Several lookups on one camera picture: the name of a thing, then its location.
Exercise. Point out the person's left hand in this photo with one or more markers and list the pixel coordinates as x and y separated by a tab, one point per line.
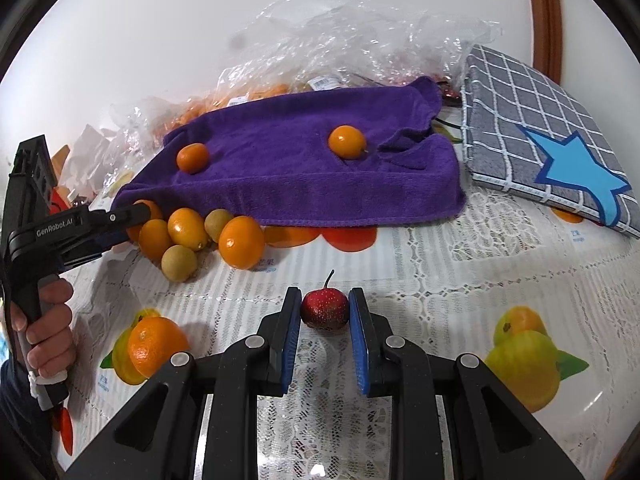
52	332

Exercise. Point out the bag of red berries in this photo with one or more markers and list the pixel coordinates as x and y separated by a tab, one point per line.
447	91

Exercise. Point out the plastic bag of kumquats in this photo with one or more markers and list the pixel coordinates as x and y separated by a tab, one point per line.
210	105

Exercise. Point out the brown wooden frame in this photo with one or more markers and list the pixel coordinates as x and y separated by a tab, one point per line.
545	15

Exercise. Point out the tan longan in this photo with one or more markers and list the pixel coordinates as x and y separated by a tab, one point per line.
179	263
218	225

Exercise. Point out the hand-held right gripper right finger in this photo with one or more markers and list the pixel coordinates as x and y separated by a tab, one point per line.
359	352

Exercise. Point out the grey checked cushion blue star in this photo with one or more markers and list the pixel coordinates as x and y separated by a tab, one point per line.
530	120

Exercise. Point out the red hawthorn berry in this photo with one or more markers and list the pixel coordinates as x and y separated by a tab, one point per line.
324	310

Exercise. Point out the fruit print lace tablecloth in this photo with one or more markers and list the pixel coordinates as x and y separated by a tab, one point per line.
450	285

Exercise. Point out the white crumpled paper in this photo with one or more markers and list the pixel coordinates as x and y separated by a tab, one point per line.
92	149

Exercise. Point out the person's left forearm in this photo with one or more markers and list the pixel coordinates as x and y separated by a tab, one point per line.
20	425

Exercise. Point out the purple towel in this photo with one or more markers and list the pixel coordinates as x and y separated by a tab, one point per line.
300	175

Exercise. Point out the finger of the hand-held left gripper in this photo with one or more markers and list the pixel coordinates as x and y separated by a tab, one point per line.
95	249
117	217

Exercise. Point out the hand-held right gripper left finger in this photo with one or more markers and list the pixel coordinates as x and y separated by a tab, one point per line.
289	356

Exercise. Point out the large orange kumquat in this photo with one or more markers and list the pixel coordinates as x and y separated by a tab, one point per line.
241	242

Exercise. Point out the clear crumpled plastic bag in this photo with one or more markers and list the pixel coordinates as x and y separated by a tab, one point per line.
360	35

